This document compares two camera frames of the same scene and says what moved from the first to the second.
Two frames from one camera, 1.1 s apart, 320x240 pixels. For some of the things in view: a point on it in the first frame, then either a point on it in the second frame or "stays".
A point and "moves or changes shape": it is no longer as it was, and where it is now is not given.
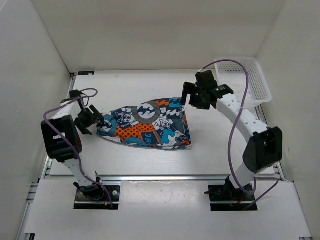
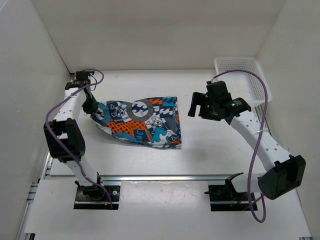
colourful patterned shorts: [159, 123] moves or changes shape
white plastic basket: [233, 74] stays
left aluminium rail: [32, 191] stays
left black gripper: [95, 117] to [88, 109]
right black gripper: [188, 88] to [197, 97]
